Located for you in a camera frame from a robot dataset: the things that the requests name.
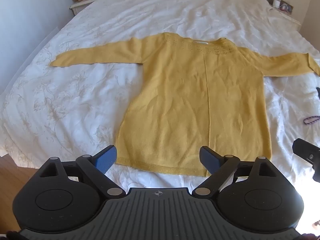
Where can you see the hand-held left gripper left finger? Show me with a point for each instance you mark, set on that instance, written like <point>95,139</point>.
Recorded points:
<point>107,158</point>

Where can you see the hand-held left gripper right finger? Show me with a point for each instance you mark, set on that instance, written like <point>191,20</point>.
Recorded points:
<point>210,160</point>

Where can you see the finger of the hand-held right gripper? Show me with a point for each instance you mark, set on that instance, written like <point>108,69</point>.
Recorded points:
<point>306,152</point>

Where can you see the yellow knit sweater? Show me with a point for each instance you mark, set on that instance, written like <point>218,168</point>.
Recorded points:
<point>187,100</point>

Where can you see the white floral bedspread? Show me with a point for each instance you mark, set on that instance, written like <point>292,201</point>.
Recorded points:
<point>75,100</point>

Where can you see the white nightstand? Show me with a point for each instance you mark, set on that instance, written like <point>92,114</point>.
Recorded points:
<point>290,17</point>
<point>78,6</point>

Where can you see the white candle jar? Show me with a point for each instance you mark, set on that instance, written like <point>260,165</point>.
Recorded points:
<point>276,3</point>

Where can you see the dark picture frame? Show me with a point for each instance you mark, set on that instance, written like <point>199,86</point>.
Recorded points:
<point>286,7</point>

